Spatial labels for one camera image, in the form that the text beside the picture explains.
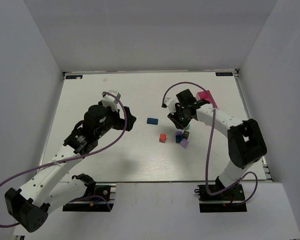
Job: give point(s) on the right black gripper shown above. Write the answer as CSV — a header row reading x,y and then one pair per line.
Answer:
x,y
177,120

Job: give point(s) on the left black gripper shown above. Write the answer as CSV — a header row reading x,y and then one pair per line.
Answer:
x,y
123,118

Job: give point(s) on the green wood block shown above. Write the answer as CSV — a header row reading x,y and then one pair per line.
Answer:
x,y
187,127

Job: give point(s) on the pink plastic box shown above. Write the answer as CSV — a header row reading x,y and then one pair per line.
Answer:
x,y
204,98

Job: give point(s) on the dark blue wood block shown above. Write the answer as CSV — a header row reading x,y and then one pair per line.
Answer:
x,y
152,121

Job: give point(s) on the grey wood block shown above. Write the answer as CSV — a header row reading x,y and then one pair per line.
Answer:
x,y
185,134

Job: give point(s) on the teal small wood block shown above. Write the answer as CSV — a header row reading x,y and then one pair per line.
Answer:
x,y
178,138

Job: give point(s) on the lilac wood block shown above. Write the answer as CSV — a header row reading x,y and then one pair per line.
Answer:
x,y
184,143

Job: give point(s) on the red wood block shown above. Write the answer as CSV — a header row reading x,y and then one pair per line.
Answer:
x,y
162,138

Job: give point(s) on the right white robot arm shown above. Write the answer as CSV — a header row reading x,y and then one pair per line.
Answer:
x,y
245,141

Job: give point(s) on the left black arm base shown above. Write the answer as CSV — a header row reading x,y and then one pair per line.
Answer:
x,y
102,200

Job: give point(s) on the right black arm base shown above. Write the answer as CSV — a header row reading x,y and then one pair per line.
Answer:
x,y
226,202

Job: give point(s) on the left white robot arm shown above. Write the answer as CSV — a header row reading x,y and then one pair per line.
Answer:
x,y
31,204

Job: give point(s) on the right blue table label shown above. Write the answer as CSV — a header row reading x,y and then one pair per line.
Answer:
x,y
224,74

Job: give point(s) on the blue table label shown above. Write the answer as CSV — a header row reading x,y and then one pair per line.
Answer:
x,y
224,74
73,77

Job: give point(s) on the left blue table label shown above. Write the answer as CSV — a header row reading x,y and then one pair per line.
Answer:
x,y
73,77

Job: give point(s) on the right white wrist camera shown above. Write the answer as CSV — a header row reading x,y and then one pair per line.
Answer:
x,y
170,104

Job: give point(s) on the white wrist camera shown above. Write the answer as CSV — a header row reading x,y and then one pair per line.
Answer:
x,y
170,104
109,101

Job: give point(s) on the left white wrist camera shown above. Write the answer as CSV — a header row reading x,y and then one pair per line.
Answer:
x,y
109,101

